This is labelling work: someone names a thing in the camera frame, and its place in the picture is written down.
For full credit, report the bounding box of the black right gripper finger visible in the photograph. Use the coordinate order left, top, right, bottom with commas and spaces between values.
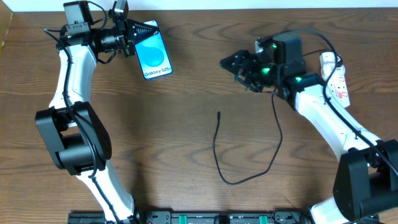
234, 76, 264, 93
219, 50, 249, 75

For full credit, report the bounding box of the blue samsung galaxy phone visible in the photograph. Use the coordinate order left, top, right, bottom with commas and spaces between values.
135, 31, 173, 80

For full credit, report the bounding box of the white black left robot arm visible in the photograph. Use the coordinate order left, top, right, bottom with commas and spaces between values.
35, 0, 159, 223

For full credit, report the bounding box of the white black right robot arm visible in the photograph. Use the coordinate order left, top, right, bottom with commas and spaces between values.
220, 29, 397, 223

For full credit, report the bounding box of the white power strip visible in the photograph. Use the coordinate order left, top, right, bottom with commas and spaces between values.
326, 75, 351, 108

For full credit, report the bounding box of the white usb wall charger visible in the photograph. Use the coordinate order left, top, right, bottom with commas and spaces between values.
320, 52, 346, 80

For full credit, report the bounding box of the black usb charging cable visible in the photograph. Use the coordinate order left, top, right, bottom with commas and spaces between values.
212, 48, 344, 186

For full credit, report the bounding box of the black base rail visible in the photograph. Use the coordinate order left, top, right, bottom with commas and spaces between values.
66, 210, 312, 224

